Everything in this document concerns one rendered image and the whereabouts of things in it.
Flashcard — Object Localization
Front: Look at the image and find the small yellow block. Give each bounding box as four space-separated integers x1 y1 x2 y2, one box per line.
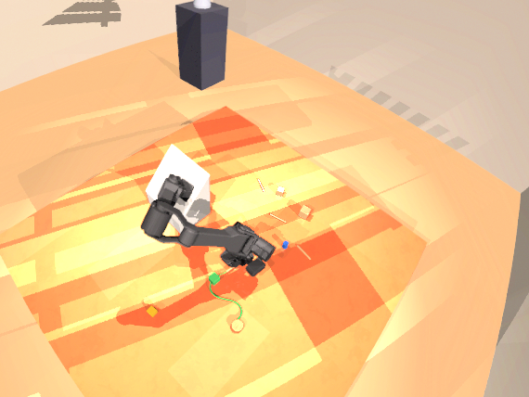
147 305 158 317

